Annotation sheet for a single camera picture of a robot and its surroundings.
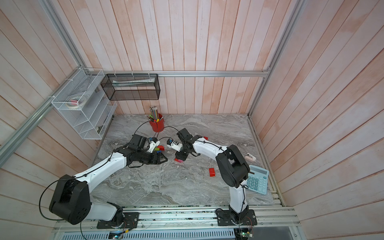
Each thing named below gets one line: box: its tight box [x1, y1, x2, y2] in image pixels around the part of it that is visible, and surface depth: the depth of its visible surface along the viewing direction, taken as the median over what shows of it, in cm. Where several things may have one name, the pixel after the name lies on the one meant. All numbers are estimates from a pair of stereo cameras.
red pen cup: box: [149, 113, 165, 133], surface depth 112 cm
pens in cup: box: [147, 106, 160, 123], surface depth 105 cm
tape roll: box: [66, 96, 84, 109], surface depth 75 cm
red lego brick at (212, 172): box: [209, 167, 216, 177], surface depth 91 cm
